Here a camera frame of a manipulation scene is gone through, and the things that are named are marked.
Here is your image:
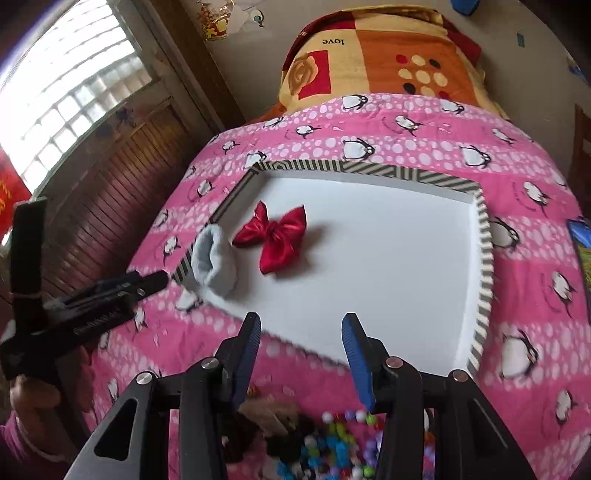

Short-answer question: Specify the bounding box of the pink penguin print blanket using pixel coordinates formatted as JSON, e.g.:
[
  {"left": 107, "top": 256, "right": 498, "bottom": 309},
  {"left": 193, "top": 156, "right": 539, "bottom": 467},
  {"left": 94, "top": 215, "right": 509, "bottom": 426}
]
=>
[{"left": 83, "top": 92, "right": 591, "bottom": 480}]

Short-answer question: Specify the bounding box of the light blue scrunchie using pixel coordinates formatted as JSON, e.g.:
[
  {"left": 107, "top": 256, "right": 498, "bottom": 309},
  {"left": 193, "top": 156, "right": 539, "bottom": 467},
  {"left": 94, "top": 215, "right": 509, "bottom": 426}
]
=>
[{"left": 191, "top": 224, "right": 238, "bottom": 296}]

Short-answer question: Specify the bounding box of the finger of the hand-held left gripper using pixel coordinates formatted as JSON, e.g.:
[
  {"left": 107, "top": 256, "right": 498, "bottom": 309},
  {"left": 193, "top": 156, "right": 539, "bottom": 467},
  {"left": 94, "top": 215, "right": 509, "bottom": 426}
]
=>
[{"left": 62, "top": 270, "right": 170, "bottom": 315}]

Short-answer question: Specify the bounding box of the black scrunchie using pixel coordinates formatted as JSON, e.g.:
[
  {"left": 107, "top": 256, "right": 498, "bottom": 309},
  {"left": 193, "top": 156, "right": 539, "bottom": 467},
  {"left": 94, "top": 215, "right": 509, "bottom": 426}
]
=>
[{"left": 265, "top": 418, "right": 324, "bottom": 464}]

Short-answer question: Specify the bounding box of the leopard print hair bow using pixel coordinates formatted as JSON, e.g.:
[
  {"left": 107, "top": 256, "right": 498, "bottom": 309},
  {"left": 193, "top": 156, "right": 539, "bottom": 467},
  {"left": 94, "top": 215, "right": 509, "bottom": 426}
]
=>
[{"left": 225, "top": 397, "right": 303, "bottom": 462}]

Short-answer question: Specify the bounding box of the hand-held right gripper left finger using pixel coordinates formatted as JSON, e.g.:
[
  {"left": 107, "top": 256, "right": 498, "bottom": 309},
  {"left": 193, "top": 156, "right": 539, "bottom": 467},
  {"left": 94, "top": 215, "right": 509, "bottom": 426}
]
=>
[{"left": 62, "top": 312, "right": 262, "bottom": 480}]

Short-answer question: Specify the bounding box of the red wall banner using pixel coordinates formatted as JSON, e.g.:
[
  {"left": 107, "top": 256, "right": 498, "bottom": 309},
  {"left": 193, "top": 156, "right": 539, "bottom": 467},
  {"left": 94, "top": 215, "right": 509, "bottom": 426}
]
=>
[{"left": 0, "top": 150, "right": 33, "bottom": 245}]

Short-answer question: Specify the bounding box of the red satin hair bow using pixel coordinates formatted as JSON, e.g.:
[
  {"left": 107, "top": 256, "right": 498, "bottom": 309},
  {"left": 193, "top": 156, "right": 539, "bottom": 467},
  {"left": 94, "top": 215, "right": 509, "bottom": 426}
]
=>
[{"left": 232, "top": 200, "right": 319, "bottom": 276}]

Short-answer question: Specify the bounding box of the pile of colourful beaded bracelets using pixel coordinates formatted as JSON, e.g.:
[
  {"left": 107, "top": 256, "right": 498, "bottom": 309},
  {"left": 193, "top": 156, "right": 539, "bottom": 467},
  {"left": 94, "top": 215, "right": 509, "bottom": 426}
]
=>
[{"left": 274, "top": 408, "right": 435, "bottom": 480}]

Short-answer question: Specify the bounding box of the red and gold wall sticker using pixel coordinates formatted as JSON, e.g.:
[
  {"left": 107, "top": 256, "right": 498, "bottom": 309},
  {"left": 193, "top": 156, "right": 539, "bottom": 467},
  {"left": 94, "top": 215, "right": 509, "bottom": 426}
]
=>
[{"left": 196, "top": 0, "right": 236, "bottom": 42}]

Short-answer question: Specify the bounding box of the brown wooden chair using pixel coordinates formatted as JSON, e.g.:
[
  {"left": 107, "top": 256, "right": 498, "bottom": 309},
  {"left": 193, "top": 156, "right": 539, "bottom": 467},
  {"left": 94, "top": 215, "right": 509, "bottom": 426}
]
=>
[{"left": 570, "top": 104, "right": 591, "bottom": 204}]

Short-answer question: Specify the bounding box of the brown wooden door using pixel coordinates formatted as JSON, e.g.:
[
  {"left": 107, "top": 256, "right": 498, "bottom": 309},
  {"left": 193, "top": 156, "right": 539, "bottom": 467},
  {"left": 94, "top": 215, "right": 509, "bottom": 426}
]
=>
[{"left": 32, "top": 97, "right": 218, "bottom": 296}]

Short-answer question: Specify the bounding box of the person's left hand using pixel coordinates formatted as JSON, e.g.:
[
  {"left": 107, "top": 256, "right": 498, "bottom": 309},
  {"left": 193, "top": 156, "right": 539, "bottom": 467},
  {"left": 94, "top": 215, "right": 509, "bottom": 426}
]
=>
[{"left": 8, "top": 344, "right": 95, "bottom": 416}]

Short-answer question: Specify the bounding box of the blue hanging cloth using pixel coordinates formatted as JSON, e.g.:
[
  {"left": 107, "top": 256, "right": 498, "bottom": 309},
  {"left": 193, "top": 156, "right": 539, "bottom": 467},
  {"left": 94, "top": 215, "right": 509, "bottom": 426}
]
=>
[{"left": 450, "top": 0, "right": 485, "bottom": 17}]

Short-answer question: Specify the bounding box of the white tray with striped rim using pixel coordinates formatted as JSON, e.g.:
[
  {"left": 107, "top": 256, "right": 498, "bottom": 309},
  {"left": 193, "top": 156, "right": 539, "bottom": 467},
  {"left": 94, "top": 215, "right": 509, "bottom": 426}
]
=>
[{"left": 171, "top": 159, "right": 495, "bottom": 377}]

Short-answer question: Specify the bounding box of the person's left forearm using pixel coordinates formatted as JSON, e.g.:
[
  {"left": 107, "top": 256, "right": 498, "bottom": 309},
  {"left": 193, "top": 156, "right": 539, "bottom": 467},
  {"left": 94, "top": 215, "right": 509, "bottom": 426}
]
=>
[{"left": 0, "top": 408, "right": 88, "bottom": 480}]

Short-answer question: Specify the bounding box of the orange patterned blanket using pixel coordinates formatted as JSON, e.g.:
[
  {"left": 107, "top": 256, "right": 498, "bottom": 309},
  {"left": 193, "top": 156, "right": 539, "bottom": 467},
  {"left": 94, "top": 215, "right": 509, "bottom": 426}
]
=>
[{"left": 256, "top": 9, "right": 509, "bottom": 125}]

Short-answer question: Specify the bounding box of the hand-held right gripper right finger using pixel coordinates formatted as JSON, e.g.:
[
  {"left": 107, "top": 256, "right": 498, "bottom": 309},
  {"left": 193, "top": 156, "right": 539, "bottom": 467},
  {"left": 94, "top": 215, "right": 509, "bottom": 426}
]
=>
[{"left": 341, "top": 313, "right": 539, "bottom": 480}]

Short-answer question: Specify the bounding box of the glass block window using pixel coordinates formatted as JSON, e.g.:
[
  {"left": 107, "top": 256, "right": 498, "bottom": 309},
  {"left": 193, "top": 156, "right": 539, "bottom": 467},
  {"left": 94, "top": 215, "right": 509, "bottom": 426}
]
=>
[{"left": 0, "top": 0, "right": 171, "bottom": 195}]

